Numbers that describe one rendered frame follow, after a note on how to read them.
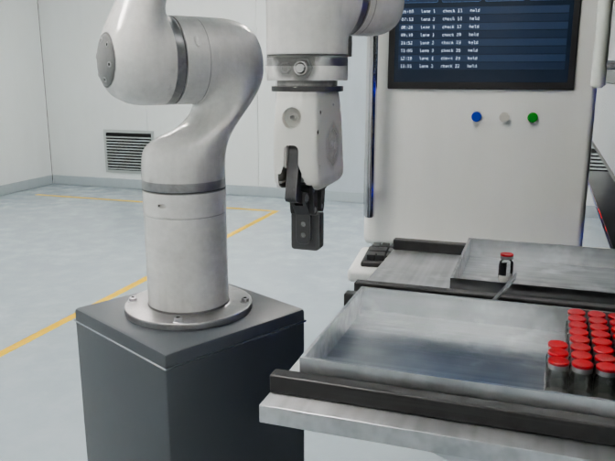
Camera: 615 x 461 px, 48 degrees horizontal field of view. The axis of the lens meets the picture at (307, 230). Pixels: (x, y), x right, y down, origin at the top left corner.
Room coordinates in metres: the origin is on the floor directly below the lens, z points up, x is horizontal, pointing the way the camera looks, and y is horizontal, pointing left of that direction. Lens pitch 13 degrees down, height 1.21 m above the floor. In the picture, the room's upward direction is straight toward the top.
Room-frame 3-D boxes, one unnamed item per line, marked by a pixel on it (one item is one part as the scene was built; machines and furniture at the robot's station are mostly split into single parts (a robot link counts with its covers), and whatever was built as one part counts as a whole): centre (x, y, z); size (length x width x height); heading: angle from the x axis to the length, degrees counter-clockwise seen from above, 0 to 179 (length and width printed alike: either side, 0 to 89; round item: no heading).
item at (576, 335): (0.71, -0.30, 0.90); 0.18 x 0.02 x 0.05; 161
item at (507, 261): (1.05, -0.32, 0.90); 0.02 x 0.02 x 0.04
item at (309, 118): (0.73, 0.00, 1.15); 0.10 x 0.07 x 0.11; 161
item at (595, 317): (0.70, -0.32, 0.90); 0.18 x 0.02 x 0.05; 161
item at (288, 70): (0.73, 0.00, 1.21); 0.09 x 0.08 x 0.03; 161
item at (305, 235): (0.71, 0.01, 1.05); 0.03 x 0.03 x 0.07; 71
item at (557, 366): (0.64, -0.25, 0.90); 0.02 x 0.02 x 0.05
